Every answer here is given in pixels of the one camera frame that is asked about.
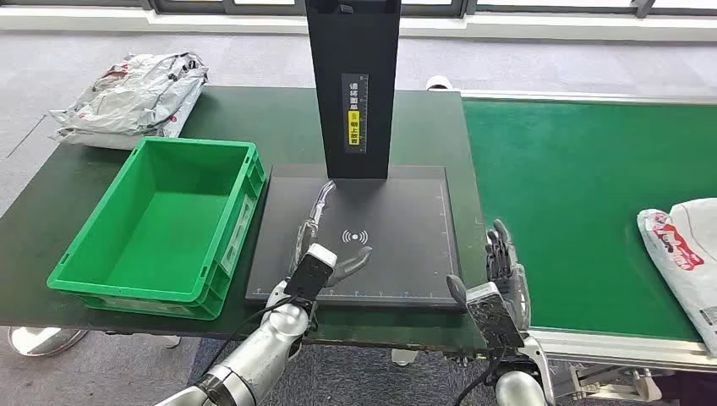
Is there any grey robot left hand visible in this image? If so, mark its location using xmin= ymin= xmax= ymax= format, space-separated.
xmin=287 ymin=180 xmax=373 ymax=288

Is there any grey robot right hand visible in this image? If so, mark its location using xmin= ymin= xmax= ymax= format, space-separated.
xmin=446 ymin=219 xmax=532 ymax=332

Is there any white parcel bag red dot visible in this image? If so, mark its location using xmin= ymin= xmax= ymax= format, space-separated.
xmin=637 ymin=197 xmax=717 ymax=357

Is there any black inbound scanner machine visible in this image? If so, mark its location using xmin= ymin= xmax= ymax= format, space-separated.
xmin=244 ymin=0 xmax=465 ymax=310

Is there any green conveyor belt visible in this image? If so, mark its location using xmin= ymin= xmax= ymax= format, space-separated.
xmin=462 ymin=97 xmax=717 ymax=343

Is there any crumpled grey parcel bag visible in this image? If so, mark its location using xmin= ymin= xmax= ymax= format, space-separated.
xmin=49 ymin=52 xmax=210 ymax=137
xmin=52 ymin=84 xmax=203 ymax=151

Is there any black yellow label sticker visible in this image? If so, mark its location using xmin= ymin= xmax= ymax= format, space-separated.
xmin=342 ymin=73 xmax=369 ymax=155

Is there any dark green table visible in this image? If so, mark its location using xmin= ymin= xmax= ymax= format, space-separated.
xmin=0 ymin=85 xmax=489 ymax=354

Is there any green plastic crate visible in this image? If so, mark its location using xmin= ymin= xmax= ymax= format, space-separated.
xmin=46 ymin=135 xmax=267 ymax=321

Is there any white window sill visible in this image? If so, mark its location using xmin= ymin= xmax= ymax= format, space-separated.
xmin=0 ymin=6 xmax=717 ymax=43

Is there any chrome round base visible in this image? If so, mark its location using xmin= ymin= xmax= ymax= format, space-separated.
xmin=7 ymin=326 xmax=89 ymax=358

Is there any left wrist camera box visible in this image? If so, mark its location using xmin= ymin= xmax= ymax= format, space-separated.
xmin=284 ymin=244 xmax=338 ymax=306

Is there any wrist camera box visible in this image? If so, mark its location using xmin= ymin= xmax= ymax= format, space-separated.
xmin=284 ymin=244 xmax=338 ymax=306
xmin=464 ymin=283 xmax=525 ymax=351

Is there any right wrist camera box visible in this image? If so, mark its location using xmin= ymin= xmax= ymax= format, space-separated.
xmin=464 ymin=283 xmax=525 ymax=351

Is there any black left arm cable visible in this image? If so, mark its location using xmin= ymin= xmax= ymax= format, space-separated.
xmin=199 ymin=294 xmax=298 ymax=379

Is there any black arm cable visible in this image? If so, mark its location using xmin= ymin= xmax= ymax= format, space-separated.
xmin=199 ymin=294 xmax=298 ymax=379
xmin=453 ymin=349 xmax=506 ymax=406

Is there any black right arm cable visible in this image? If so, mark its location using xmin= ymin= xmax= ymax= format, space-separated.
xmin=453 ymin=349 xmax=506 ymax=406

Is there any aluminium conveyor frame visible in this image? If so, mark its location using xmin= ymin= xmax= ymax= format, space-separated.
xmin=459 ymin=88 xmax=717 ymax=374

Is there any metal conveyor bracket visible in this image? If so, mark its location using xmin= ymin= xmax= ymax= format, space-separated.
xmin=551 ymin=361 xmax=673 ymax=404

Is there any dark window frame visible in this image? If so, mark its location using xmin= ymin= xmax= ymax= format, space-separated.
xmin=0 ymin=0 xmax=717 ymax=18

